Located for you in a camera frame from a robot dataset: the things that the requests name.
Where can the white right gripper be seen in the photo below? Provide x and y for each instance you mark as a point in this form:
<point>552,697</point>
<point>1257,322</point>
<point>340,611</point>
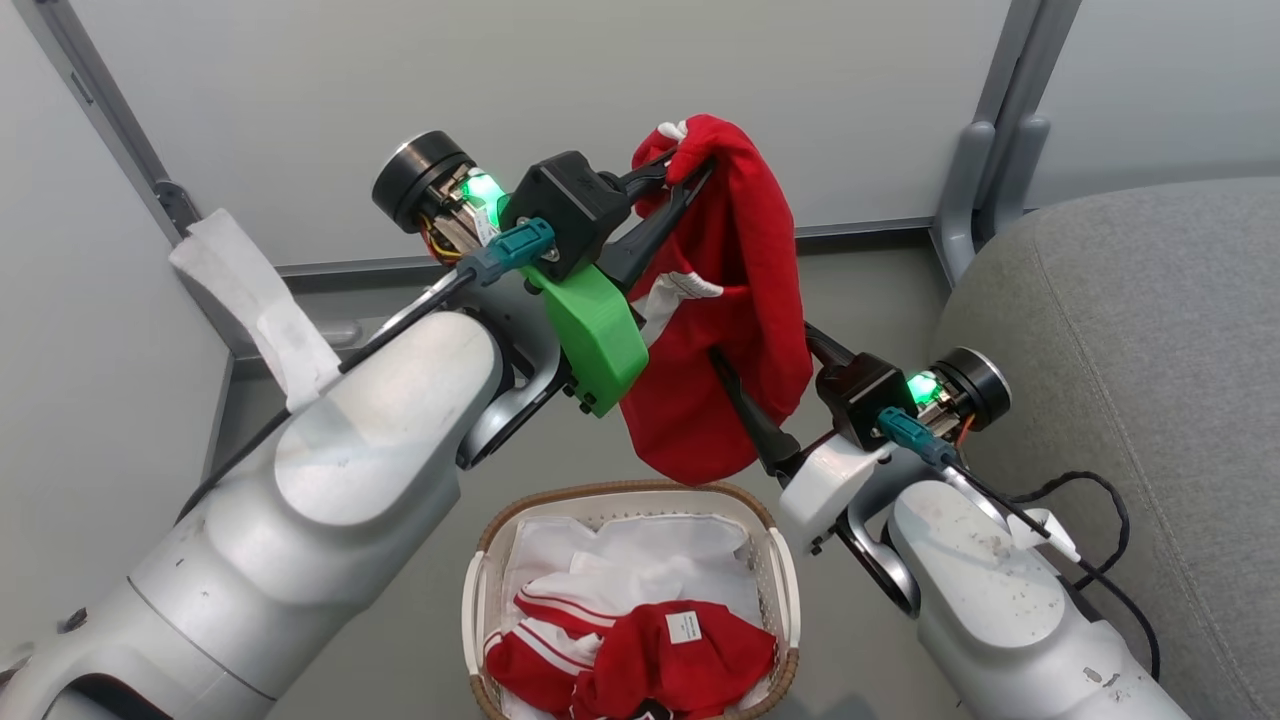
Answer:
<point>830,485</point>

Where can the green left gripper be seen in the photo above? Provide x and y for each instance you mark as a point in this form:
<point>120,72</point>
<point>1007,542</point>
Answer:
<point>592,340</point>

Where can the plain red garment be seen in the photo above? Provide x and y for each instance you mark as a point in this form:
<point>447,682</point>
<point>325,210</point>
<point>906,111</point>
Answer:
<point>740,260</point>

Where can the red garment with square label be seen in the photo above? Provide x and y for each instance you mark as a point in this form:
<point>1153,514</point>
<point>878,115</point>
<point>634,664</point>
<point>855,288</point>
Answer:
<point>700,670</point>

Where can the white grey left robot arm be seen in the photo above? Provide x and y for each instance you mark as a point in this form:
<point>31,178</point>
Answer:
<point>350,450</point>

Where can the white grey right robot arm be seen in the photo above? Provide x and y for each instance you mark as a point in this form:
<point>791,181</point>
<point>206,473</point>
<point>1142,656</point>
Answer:
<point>990,590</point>

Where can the white wicker-rimmed laundry basket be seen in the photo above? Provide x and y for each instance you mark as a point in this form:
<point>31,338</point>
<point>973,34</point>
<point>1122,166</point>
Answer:
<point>620,497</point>

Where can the white basket liner cloth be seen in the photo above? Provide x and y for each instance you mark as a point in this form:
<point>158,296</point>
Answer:
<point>650,550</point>

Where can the small white fabric tag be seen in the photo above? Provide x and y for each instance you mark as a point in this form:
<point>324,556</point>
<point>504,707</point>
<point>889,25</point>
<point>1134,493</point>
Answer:
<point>1045,530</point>

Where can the grey fabric sofa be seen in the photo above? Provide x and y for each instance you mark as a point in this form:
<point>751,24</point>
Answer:
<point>1150,330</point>

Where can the large white fabric tag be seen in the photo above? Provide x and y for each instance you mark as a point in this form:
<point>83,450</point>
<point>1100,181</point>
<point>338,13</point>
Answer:
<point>255,300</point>

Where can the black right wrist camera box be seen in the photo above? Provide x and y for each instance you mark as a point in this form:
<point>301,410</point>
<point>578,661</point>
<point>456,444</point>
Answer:
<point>860,395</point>

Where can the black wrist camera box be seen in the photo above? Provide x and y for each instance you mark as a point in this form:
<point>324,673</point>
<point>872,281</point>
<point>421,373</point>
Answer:
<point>860,395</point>
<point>570,205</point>

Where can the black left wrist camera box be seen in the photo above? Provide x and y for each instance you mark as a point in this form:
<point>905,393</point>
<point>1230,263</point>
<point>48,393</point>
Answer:
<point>570,205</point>

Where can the grey partition foot bracket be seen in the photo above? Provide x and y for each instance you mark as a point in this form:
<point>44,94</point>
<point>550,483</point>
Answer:
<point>340,332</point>

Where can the thick grey partition post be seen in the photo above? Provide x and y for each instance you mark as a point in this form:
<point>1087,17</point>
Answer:
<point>1010,100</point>

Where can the thin grey partition post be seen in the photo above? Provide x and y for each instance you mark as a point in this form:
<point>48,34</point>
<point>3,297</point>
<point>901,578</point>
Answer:
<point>105,95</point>

